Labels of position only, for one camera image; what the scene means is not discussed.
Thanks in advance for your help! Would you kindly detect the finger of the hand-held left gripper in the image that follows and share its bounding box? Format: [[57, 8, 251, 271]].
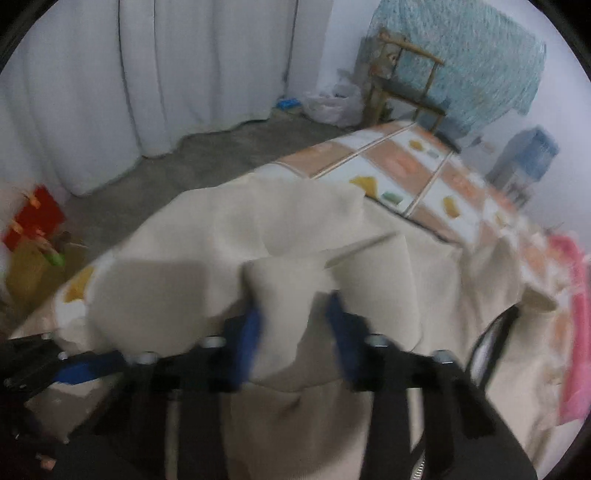
[[2, 337, 134, 402]]

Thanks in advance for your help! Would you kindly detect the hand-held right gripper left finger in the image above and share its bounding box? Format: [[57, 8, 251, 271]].
[[95, 307, 265, 480]]

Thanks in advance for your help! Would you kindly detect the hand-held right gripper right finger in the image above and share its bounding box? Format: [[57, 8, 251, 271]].
[[323, 293, 539, 480]]

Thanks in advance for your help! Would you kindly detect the cream zip jacket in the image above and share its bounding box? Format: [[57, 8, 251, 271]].
[[25, 178, 561, 480]]

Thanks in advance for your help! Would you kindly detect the patterned bed sheet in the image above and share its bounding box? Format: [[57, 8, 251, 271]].
[[9, 120, 587, 462]]

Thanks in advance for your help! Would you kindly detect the clear plastic bag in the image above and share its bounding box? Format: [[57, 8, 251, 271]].
[[300, 80, 365, 127]]

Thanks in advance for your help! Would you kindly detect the water dispenser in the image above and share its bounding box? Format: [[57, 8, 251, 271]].
[[487, 136, 536, 204]]

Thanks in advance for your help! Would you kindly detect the pink blanket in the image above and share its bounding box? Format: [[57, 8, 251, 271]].
[[547, 233, 591, 425]]

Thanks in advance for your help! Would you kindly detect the wooden chair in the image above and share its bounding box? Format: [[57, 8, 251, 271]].
[[362, 30, 458, 153]]

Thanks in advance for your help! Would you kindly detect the white curtain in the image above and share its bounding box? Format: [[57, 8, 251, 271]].
[[0, 0, 335, 197]]

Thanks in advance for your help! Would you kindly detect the teal floral hanging cloth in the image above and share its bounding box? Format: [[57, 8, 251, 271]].
[[367, 0, 548, 134]]

